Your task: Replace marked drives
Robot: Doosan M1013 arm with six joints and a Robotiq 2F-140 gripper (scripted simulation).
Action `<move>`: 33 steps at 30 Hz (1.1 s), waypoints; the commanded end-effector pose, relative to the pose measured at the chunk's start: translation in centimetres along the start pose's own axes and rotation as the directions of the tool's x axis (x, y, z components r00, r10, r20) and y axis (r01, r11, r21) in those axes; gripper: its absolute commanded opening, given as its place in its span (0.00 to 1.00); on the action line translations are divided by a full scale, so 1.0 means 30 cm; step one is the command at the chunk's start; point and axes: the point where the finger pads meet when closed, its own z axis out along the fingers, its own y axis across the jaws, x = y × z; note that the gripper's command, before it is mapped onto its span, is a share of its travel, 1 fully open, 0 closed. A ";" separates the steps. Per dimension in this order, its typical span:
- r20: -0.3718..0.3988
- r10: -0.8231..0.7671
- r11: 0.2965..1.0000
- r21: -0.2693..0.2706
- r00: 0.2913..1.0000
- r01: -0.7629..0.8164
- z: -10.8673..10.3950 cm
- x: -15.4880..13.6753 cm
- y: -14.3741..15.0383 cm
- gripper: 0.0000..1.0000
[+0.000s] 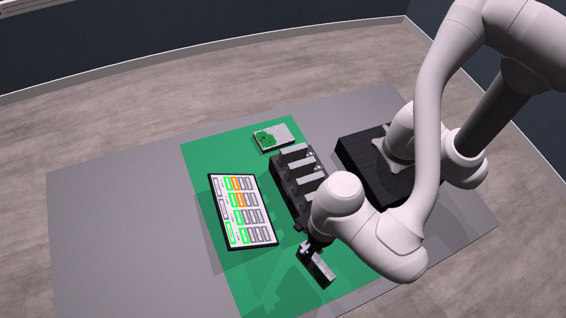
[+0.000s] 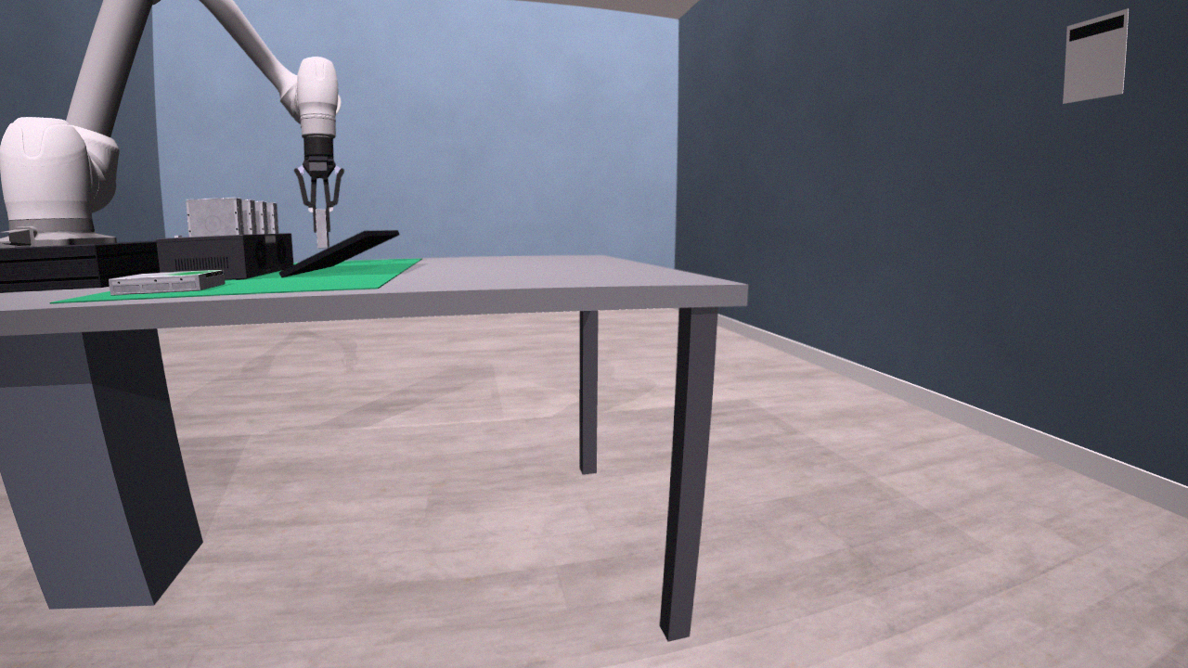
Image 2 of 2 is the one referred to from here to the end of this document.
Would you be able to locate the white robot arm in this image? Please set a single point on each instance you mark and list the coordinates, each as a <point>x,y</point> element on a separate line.
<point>46,172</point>

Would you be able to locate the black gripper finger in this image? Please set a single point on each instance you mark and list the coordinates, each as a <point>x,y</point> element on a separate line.
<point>339,172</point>
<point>311,205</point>

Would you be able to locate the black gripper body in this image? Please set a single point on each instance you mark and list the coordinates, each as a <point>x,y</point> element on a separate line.
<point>318,146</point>

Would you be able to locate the black-framed status screen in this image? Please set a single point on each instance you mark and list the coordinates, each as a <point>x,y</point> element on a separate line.
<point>340,252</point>

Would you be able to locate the green flat mat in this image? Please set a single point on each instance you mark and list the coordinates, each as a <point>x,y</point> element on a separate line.
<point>346,278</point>

